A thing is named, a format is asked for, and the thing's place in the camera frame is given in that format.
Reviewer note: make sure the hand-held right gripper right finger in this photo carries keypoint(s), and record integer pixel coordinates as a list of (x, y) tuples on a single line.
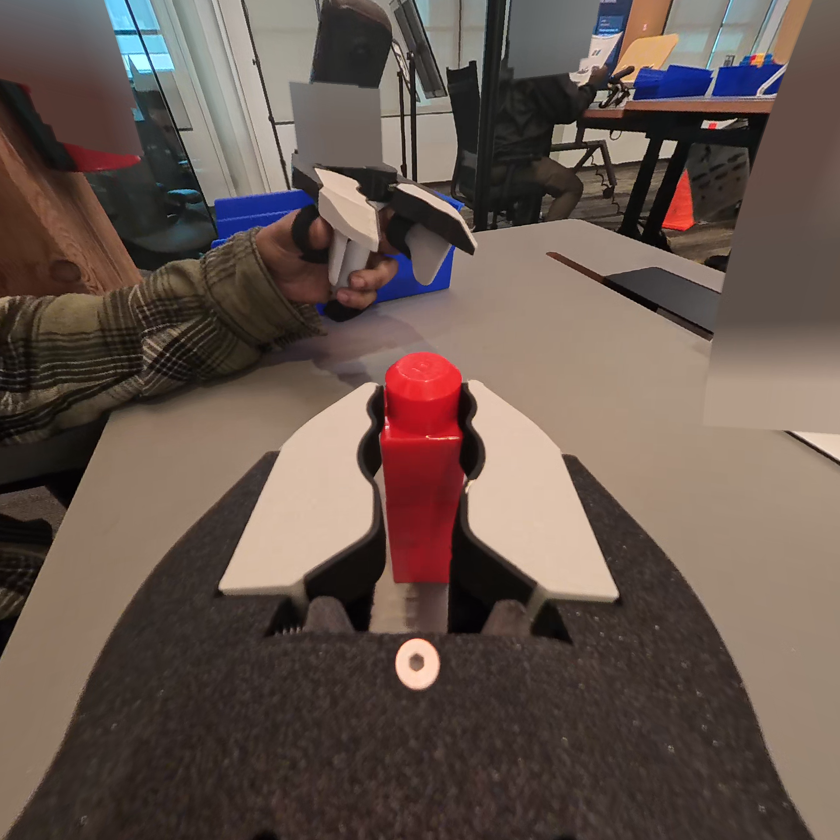
[(531, 499)]

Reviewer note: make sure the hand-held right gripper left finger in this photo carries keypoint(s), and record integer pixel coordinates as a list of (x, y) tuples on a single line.
[(308, 499)]

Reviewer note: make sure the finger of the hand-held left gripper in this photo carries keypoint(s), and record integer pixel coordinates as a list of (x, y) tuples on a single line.
[(348, 207), (433, 213)]

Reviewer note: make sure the blue plastic bin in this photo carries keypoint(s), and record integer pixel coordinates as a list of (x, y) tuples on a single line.
[(256, 213)]

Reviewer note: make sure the red plastic block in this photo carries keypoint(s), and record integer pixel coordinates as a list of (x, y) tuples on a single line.
[(420, 479)]

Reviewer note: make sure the person's left hand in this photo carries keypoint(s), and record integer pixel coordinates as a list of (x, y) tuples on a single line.
[(289, 262)]

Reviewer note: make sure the black light stand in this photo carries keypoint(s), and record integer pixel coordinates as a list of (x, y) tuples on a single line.
[(413, 111)]

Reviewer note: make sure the black office chair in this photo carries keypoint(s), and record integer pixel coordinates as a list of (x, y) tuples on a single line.
[(463, 131)]

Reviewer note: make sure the dark rounded object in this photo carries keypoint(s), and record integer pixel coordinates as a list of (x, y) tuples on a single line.
[(351, 46)]

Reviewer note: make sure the black flat panel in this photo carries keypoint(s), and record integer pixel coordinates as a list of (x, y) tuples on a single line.
[(663, 298)]

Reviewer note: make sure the orange traffic cone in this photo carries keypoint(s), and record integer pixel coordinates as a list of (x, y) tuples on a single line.
[(679, 203)]

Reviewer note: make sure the wooden background desk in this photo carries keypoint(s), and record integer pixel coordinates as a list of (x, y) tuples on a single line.
[(656, 108)]

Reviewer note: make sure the red and black object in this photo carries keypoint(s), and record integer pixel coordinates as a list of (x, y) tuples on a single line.
[(98, 159)]

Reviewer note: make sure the blue storage bin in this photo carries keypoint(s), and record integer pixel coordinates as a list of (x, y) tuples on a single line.
[(741, 80), (676, 82)]

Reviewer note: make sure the person's torso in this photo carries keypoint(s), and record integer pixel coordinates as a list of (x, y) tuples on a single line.
[(19, 577)]

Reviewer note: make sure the wooden panel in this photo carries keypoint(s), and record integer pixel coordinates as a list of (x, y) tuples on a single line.
[(39, 223)]

